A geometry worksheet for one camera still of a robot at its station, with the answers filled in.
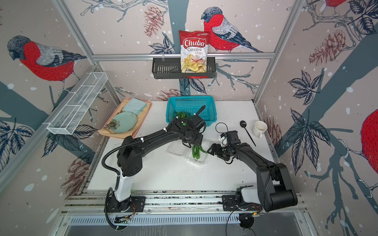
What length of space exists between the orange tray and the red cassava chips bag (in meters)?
0.49

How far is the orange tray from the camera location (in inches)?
40.4

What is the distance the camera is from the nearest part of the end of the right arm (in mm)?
682

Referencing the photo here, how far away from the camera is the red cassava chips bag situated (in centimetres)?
85

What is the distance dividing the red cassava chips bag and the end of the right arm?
43 centimetres
